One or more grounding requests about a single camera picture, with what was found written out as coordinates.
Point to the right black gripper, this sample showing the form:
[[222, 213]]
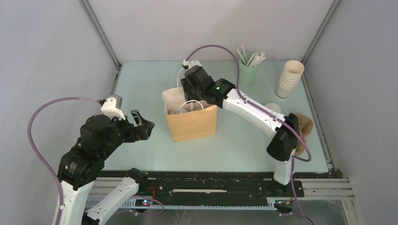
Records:
[[187, 87]]

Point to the wrapped straw leftmost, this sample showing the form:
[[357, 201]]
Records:
[[242, 54]]

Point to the stack of white plastic lids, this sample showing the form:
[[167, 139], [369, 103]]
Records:
[[273, 107]]

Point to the white paper cup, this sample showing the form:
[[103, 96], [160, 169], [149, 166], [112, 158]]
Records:
[[195, 106], [179, 110]]

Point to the brown pulp cup carrier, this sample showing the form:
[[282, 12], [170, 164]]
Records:
[[305, 128]]

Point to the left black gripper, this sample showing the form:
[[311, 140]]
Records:
[[138, 132]]

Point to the green straw holder cup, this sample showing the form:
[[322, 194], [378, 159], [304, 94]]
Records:
[[247, 74]]

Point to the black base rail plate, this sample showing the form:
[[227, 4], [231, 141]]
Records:
[[217, 188]]

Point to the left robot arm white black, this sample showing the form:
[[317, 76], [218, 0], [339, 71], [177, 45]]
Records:
[[99, 137]]

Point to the brown paper takeout bag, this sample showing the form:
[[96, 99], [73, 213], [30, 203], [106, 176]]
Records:
[[190, 125]]

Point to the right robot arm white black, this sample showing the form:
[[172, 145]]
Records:
[[283, 130]]

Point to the white cable duct strip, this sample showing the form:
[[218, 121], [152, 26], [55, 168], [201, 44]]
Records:
[[131, 204]]

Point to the stack of white paper cups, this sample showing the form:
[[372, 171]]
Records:
[[290, 76]]

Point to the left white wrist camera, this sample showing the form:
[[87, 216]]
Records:
[[112, 107]]

